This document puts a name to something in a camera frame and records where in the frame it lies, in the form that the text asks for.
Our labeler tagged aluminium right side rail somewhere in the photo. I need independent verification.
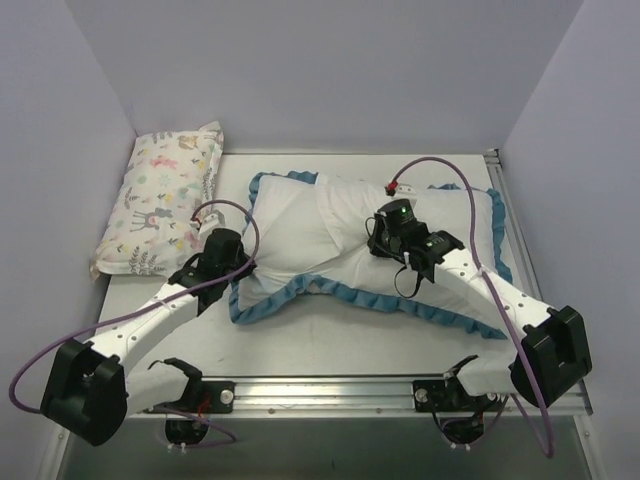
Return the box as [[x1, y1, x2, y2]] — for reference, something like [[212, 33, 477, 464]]
[[483, 149, 542, 300]]

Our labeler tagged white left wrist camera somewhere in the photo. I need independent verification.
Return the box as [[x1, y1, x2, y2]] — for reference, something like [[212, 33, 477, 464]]
[[192, 210, 226, 239]]

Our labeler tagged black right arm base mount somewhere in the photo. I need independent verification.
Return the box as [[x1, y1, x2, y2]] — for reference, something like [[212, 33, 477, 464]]
[[412, 355, 508, 452]]

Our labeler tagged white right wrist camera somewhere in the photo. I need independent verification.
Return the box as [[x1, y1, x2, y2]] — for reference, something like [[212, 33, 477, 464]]
[[385, 183, 417, 198]]

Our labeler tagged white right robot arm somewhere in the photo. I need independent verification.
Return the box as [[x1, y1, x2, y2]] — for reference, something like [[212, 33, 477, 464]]
[[368, 199, 592, 409]]

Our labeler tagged floral animal print pillow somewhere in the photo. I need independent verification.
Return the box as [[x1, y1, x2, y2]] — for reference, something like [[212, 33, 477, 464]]
[[90, 121, 224, 279]]

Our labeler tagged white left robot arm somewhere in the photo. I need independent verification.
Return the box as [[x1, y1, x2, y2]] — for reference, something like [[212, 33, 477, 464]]
[[40, 228, 255, 446]]

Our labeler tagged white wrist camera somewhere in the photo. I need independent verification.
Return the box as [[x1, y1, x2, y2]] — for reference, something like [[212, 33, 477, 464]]
[[192, 210, 226, 239], [385, 183, 417, 198]]

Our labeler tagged blue white houndstooth pillowcase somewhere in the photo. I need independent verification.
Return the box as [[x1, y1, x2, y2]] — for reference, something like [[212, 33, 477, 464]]
[[229, 172, 506, 339]]

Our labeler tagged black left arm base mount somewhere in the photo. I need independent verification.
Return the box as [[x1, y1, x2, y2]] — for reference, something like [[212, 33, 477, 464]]
[[145, 358, 238, 452]]

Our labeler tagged aluminium rail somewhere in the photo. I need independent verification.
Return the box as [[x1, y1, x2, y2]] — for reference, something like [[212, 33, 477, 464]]
[[483, 149, 542, 300], [59, 374, 594, 419]]

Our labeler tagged aluminium front rail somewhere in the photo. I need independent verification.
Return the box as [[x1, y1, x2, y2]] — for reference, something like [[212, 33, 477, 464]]
[[59, 374, 594, 419]]

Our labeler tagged white pillow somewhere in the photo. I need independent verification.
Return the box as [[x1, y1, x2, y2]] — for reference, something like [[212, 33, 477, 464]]
[[315, 174, 400, 291]]

